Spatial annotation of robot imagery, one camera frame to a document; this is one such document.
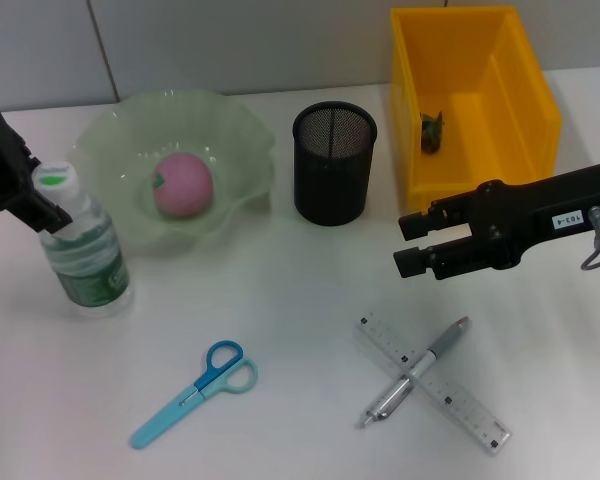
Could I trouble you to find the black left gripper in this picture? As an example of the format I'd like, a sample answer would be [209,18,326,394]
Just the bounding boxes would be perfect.
[0,94,75,235]

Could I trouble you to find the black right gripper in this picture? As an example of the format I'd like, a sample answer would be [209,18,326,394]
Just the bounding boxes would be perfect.
[392,161,600,280]

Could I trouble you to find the clear green-label water bottle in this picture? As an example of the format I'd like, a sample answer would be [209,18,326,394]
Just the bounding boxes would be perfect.
[32,158,135,320]

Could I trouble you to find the green plastic wrapper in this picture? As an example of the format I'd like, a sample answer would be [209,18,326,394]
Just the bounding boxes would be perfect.
[419,110,447,155]

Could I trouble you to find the pink toy peach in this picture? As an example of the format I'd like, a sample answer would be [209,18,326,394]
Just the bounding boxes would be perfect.
[152,152,215,219]

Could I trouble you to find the black mesh pen holder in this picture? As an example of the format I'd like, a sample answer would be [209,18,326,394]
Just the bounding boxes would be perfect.
[292,101,379,227]

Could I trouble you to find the silver grey pen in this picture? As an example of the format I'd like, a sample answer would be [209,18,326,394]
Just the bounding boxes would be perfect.
[357,315,471,430]

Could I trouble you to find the transparent plastic ruler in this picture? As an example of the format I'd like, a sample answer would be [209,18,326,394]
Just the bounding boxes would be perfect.
[355,310,513,456]

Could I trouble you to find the green glass fruit bowl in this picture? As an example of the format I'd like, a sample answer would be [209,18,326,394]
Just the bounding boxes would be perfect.
[68,88,280,260]

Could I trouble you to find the blue scissors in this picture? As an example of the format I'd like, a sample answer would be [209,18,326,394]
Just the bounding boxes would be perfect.
[130,339,259,450]

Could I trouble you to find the yellow plastic bin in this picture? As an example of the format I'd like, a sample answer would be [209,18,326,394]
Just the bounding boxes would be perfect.
[389,5,564,214]

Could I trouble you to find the right gripper cable with plugs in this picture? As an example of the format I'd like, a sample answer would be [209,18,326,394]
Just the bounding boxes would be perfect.
[579,204,600,273]

